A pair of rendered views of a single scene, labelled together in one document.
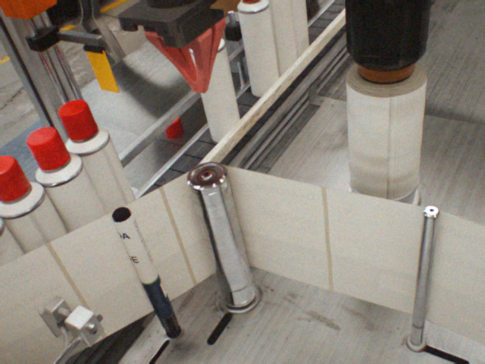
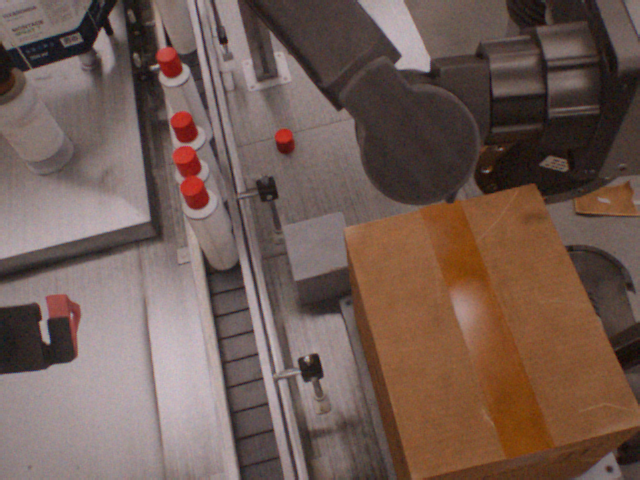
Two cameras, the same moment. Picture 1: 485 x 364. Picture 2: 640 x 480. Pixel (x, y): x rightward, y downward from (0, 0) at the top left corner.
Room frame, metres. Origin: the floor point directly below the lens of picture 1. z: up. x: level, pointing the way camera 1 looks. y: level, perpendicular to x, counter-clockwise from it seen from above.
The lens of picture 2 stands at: (1.39, -0.40, 1.81)
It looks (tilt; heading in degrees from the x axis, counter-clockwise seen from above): 59 degrees down; 138
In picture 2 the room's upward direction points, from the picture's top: 11 degrees counter-clockwise
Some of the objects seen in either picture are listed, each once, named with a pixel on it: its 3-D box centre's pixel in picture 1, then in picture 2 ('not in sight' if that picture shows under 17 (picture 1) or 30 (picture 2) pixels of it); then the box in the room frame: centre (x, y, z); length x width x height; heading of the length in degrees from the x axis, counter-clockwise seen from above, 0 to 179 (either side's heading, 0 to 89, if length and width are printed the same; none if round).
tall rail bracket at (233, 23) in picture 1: (248, 53); (258, 208); (0.89, -0.05, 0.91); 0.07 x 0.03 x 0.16; 51
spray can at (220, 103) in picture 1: (214, 80); (184, 98); (0.68, 0.02, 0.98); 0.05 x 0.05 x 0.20
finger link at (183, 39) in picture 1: (183, 54); not in sight; (0.46, 0.04, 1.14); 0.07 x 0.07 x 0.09; 51
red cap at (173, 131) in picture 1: (173, 126); (284, 140); (0.79, 0.11, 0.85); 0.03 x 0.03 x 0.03
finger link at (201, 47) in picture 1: (198, 44); not in sight; (0.48, 0.02, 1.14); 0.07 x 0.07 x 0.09; 51
